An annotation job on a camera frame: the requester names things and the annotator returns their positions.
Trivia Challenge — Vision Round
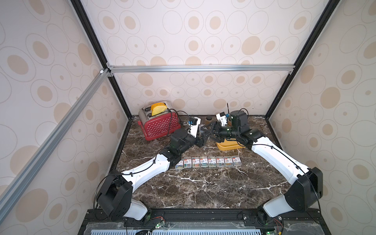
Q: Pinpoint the black toaster power cable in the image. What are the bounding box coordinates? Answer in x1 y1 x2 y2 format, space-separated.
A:
163 108 194 142

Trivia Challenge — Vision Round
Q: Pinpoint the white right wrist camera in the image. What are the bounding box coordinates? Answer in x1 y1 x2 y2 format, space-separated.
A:
216 104 232 127

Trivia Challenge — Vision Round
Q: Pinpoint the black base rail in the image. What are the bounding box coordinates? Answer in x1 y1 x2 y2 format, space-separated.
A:
78 209 330 235

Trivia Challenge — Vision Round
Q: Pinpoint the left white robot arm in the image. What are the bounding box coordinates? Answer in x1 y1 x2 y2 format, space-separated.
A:
95 128 208 221

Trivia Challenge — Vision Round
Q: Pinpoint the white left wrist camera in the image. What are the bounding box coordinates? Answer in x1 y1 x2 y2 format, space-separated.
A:
188 117 201 138

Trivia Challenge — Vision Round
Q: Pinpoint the red polka dot toaster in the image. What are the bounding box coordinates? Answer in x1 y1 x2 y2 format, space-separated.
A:
138 100 181 141

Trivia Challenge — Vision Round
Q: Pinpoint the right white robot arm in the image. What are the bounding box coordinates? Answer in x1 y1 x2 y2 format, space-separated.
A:
209 110 323 221

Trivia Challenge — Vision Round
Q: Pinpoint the left cinnamon spice bottle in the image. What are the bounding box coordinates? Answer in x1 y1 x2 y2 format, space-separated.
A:
205 115 212 125

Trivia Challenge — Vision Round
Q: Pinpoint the yellow plastic storage tray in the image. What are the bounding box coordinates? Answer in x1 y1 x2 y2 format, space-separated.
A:
216 139 244 151

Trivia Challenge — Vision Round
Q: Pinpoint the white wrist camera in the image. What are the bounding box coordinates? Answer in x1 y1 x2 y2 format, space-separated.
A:
188 117 201 138
216 104 232 127

